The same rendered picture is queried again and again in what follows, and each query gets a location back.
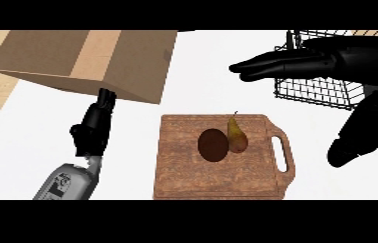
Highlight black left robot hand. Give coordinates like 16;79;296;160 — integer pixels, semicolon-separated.
67;87;117;158

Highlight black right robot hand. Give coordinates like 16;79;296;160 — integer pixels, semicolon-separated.
227;35;378;169

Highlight brown wooden cutting board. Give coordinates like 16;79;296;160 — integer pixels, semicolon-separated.
151;113;296;201

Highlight dark brown cupcake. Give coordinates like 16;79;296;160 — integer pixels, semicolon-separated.
196;128;231;163

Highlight pale wooden panel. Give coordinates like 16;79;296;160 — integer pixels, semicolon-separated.
0;72;20;110

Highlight brown cardboard box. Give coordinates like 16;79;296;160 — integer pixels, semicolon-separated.
0;29;178;105

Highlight yellow-brown pear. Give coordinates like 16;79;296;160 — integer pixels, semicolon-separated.
225;110;249;154

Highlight black wire tiered basket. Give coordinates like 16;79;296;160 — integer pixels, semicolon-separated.
271;29;378;112

